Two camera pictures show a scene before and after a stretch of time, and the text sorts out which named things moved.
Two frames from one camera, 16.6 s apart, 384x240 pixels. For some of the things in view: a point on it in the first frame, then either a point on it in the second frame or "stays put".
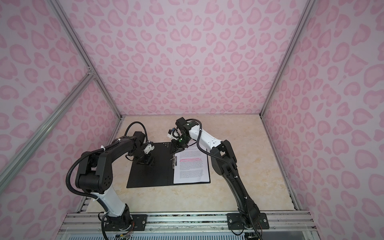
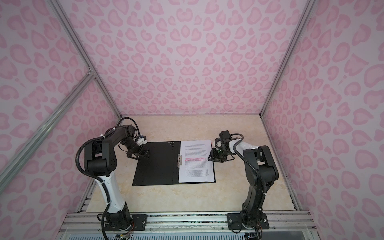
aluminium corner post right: (308, 9) stays put
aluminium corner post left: (81, 53) stays put
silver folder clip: (173, 161) to (179, 158)
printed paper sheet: (192, 166) stays put
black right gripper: (176, 147) to (214, 157)
